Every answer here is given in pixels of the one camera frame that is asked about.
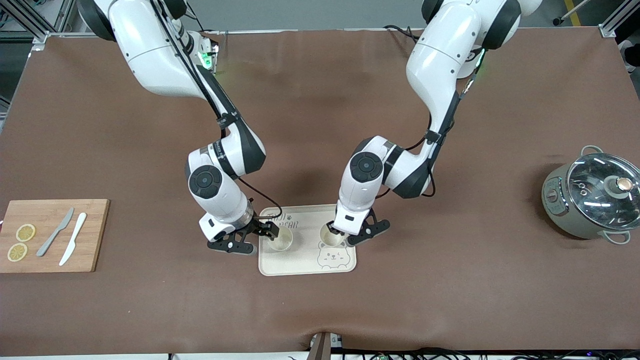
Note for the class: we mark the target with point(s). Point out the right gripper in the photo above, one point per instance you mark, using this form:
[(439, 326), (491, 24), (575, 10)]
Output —
[(258, 226)]

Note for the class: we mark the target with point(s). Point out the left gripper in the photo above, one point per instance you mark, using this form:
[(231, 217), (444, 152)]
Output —
[(333, 229)]

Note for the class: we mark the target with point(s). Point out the cream paper cup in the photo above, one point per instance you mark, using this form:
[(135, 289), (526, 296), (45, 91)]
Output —
[(282, 242), (332, 241)]

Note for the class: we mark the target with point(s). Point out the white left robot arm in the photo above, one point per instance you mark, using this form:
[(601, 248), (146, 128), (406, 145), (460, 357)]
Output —
[(440, 55)]

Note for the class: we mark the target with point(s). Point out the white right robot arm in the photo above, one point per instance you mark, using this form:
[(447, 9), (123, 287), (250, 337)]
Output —
[(150, 50)]

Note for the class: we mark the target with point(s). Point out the beige tray with bear print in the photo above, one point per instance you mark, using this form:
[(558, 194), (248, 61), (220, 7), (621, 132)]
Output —
[(300, 262)]

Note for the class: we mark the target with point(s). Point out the brown table cover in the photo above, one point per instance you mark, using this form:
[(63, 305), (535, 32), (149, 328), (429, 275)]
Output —
[(320, 310)]

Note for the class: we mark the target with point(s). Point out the wooden cutting board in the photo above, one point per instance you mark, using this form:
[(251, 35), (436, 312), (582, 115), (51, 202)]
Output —
[(92, 250)]

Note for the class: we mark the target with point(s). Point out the white plastic knife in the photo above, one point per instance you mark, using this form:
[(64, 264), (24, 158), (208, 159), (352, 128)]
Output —
[(75, 235)]

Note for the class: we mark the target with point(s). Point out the grey plastic knife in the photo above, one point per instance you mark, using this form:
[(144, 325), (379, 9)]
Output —
[(54, 235)]

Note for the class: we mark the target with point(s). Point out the yellow lemon slice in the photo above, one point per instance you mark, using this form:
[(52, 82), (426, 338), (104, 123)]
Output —
[(25, 232), (17, 252)]

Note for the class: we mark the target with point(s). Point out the grey-green electric pot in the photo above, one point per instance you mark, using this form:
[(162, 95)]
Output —
[(575, 227)]

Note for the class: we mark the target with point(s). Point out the glass pot lid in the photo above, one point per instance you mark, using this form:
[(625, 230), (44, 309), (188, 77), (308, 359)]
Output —
[(597, 200)]

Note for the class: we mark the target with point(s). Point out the brown post with grey bracket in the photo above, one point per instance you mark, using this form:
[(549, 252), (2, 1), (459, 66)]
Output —
[(321, 350)]

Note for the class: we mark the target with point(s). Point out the aluminium frame profile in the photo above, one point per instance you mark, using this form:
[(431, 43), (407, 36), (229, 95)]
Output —
[(607, 29), (40, 36)]

